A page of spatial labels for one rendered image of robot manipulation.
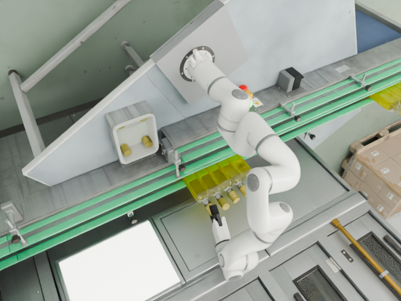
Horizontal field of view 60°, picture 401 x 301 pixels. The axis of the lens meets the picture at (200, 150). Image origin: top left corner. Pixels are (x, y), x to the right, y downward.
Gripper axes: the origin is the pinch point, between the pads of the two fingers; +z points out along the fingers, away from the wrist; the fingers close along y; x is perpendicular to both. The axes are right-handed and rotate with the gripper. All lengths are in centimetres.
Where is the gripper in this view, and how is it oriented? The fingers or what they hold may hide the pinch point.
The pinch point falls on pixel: (213, 212)
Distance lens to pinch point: 145.8
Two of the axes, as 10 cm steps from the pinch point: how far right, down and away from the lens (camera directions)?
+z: -2.5, -7.3, 6.4
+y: 0.1, -6.6, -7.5
